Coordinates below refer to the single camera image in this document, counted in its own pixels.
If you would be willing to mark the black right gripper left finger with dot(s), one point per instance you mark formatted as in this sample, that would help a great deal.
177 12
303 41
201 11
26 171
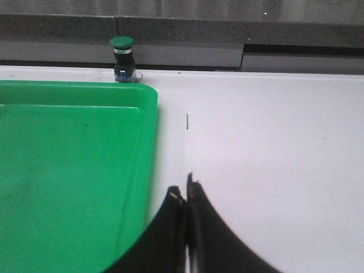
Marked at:
162 246

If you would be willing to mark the grey stone counter ledge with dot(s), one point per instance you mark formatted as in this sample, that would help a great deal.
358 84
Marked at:
193 43

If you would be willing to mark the green mushroom push button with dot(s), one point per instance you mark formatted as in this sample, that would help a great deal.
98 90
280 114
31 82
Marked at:
124 69

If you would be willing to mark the green plastic tray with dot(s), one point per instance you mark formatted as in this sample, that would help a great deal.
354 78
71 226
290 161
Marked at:
75 166

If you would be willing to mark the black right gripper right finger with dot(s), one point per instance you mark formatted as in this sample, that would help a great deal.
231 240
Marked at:
212 245

